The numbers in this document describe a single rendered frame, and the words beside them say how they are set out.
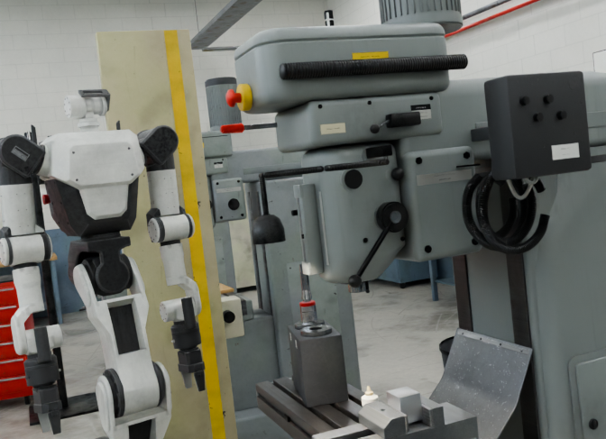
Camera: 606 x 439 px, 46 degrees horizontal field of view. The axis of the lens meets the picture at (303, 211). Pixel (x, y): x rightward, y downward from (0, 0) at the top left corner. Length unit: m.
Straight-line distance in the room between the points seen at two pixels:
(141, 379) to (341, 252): 0.80
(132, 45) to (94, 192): 1.35
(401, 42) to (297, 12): 10.06
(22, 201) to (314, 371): 0.94
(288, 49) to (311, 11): 10.26
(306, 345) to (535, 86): 0.92
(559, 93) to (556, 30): 5.86
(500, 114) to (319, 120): 0.38
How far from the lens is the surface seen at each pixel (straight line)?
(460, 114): 1.74
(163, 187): 2.28
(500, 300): 1.89
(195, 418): 3.49
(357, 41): 1.61
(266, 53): 1.55
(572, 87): 1.60
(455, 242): 1.71
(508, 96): 1.50
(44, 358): 2.11
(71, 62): 10.75
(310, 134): 1.56
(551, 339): 1.82
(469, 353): 2.00
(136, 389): 2.13
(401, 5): 1.78
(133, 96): 3.33
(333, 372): 2.01
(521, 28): 7.83
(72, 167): 2.11
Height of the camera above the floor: 1.57
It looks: 3 degrees down
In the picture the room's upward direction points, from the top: 6 degrees counter-clockwise
